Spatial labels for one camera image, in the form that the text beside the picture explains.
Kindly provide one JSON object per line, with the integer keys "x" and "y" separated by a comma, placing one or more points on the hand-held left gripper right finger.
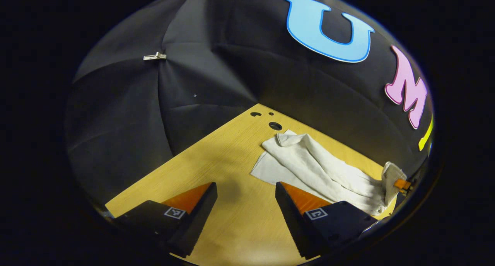
{"x": 292, "y": 219}

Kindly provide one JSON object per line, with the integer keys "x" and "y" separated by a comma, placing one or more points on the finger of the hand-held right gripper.
{"x": 402, "y": 184}

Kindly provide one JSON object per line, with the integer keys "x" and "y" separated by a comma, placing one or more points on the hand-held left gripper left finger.
{"x": 197, "y": 219}

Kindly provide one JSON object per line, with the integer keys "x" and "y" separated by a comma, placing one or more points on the white jeans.
{"x": 321, "y": 165}

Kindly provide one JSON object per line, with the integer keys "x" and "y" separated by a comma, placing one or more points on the black backdrop cloth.
{"x": 135, "y": 123}

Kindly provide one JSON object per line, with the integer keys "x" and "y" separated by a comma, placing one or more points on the small white metal clip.
{"x": 154, "y": 56}

